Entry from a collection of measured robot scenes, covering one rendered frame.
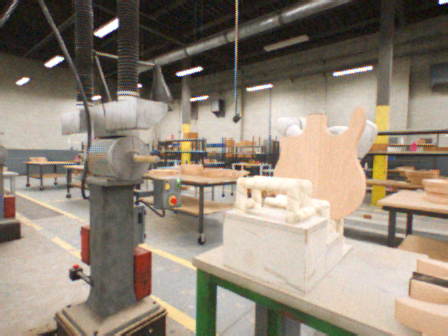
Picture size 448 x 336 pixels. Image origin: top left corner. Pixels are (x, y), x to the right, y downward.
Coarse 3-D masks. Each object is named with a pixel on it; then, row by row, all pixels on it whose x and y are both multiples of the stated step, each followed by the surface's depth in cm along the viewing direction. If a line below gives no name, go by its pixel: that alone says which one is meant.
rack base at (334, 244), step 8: (336, 232) 87; (328, 240) 79; (336, 240) 81; (328, 248) 76; (336, 248) 81; (328, 256) 76; (336, 256) 82; (328, 264) 76; (336, 264) 82; (328, 272) 77
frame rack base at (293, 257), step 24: (240, 216) 76; (264, 216) 75; (312, 216) 76; (240, 240) 76; (264, 240) 71; (288, 240) 66; (312, 240) 66; (240, 264) 76; (264, 264) 71; (288, 264) 66; (312, 264) 67; (288, 288) 66; (312, 288) 67
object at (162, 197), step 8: (160, 184) 162; (168, 184) 164; (176, 184) 169; (160, 192) 163; (168, 192) 165; (176, 192) 170; (160, 200) 163; (168, 200) 165; (152, 208) 170; (160, 208) 163; (168, 208) 166; (160, 216) 169
